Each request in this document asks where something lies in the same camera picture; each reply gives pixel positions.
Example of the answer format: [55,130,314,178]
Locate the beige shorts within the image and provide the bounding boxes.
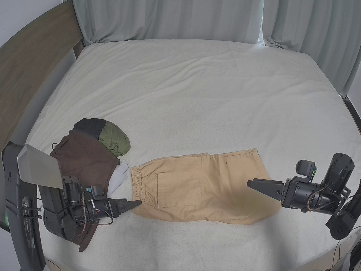
[130,148,281,225]

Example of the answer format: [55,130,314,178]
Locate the window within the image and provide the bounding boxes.
[257,9,268,47]

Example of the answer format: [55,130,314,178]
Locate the pale green curtain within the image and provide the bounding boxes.
[262,0,361,97]
[69,0,265,47]

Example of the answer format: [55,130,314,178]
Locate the black garment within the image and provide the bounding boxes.
[73,118,107,140]

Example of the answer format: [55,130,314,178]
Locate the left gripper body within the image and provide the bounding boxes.
[94,198,121,218]

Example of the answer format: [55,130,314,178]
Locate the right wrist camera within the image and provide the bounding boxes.
[295,160,318,183]

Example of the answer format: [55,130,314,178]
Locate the bed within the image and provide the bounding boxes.
[0,0,361,271]

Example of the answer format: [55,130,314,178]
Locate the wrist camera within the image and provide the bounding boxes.
[295,160,318,183]
[86,185,105,201]

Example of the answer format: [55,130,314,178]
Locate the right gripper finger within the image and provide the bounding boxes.
[246,181,284,202]
[248,178,286,193]

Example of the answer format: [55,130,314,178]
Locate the white garment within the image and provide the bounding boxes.
[107,163,131,198]

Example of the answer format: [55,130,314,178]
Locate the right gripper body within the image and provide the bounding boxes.
[281,180,325,209]

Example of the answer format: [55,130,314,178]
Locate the brown shorts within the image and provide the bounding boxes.
[50,131,120,253]

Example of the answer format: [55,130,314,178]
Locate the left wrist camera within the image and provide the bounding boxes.
[86,185,105,201]

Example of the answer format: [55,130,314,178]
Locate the green garment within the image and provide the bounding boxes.
[98,122,131,157]

